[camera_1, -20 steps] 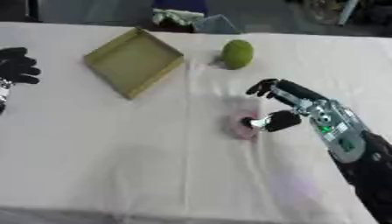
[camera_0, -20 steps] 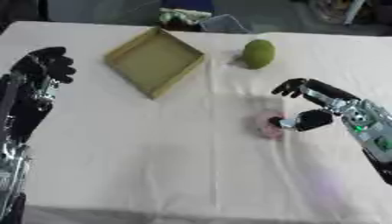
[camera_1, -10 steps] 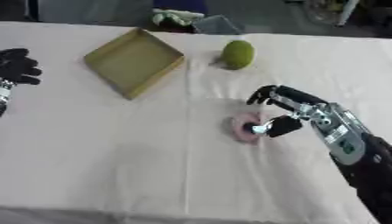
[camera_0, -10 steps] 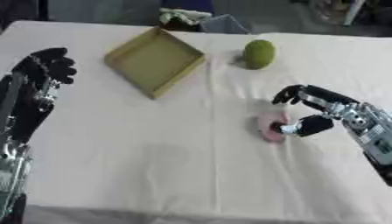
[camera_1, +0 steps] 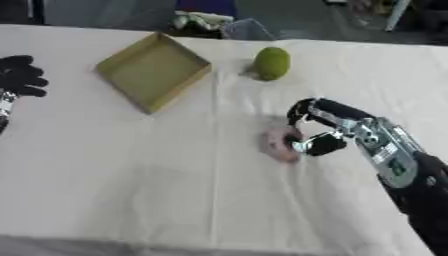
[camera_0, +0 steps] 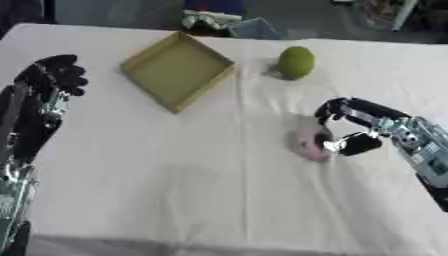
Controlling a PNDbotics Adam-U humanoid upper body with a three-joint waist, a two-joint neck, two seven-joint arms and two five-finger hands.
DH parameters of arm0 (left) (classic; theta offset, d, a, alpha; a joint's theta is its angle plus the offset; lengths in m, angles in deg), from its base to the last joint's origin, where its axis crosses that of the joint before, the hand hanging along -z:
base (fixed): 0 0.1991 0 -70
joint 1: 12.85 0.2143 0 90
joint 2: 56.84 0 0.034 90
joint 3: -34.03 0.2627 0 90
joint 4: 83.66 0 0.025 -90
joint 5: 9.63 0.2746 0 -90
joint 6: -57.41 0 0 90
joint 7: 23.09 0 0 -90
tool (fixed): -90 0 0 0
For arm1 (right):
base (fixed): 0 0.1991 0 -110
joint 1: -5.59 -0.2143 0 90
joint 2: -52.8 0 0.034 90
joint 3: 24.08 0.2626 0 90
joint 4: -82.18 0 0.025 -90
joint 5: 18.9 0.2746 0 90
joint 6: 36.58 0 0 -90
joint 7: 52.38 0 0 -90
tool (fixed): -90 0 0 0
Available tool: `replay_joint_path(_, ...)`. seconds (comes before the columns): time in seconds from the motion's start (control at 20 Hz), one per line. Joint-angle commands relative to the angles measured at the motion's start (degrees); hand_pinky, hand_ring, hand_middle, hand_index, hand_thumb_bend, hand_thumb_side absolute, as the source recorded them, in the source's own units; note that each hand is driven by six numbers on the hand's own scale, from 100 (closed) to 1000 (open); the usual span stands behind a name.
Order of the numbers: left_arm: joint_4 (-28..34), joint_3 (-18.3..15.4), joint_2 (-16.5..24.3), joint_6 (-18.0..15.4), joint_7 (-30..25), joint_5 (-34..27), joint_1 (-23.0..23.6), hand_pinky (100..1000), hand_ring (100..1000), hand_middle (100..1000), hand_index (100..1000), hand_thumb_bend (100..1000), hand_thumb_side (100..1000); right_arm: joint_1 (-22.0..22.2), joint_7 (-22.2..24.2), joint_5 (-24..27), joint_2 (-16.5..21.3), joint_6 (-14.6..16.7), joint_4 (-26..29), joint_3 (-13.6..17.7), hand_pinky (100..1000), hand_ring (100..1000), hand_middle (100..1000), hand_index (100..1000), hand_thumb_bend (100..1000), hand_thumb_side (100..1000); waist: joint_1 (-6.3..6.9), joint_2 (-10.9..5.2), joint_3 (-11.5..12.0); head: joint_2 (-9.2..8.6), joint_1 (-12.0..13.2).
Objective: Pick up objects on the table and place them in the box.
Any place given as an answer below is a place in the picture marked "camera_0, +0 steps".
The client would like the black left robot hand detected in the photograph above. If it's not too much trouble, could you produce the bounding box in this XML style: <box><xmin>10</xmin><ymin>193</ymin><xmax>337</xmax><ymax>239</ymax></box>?
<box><xmin>0</xmin><ymin>54</ymin><xmax>91</xmax><ymax>165</ymax></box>

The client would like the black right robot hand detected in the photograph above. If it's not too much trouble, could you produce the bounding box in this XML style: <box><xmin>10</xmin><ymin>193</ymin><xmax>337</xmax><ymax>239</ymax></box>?
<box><xmin>313</xmin><ymin>96</ymin><xmax>413</xmax><ymax>157</ymax></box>

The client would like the tan cardboard box green inside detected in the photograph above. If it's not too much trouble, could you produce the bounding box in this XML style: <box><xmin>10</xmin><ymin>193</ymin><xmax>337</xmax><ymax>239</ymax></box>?
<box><xmin>119</xmin><ymin>30</ymin><xmax>238</xmax><ymax>115</ymax></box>

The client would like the pink toy donut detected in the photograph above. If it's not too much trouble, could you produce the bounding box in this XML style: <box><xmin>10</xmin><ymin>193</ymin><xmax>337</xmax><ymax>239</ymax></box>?
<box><xmin>288</xmin><ymin>127</ymin><xmax>336</xmax><ymax>163</ymax></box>

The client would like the green toy fruit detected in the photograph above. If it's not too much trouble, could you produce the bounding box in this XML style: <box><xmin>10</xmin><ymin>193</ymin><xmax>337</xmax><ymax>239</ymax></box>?
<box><xmin>274</xmin><ymin>45</ymin><xmax>317</xmax><ymax>81</ymax></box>

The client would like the white tripod leg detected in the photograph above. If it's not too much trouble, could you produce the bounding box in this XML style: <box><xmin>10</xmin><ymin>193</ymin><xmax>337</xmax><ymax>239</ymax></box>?
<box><xmin>390</xmin><ymin>0</ymin><xmax>420</xmax><ymax>33</ymax></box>

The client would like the blue grey bag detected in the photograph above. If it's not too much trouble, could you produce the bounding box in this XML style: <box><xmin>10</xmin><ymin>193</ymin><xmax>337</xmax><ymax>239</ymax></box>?
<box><xmin>225</xmin><ymin>17</ymin><xmax>282</xmax><ymax>40</ymax></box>

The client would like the crumpled white green cloth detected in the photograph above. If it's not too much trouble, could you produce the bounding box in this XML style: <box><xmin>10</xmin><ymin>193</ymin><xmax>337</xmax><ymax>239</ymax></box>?
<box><xmin>180</xmin><ymin>9</ymin><xmax>244</xmax><ymax>32</ymax></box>

